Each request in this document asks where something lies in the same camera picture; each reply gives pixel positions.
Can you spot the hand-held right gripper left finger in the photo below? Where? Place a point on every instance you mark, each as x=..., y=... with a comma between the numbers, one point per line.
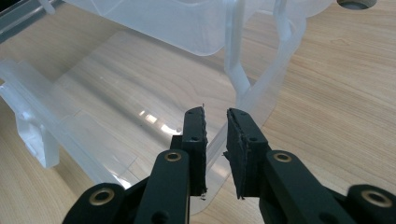
x=194, y=149

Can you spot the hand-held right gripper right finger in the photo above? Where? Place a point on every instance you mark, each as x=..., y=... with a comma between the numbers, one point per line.
x=244, y=152

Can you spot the translucent plastic storage box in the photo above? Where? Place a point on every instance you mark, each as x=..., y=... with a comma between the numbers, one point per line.
x=130, y=87

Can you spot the round grey table grommet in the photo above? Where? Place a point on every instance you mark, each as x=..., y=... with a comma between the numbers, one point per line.
x=356, y=3

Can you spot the metal floor rail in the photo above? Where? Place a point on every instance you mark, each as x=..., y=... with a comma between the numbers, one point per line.
x=18, y=17

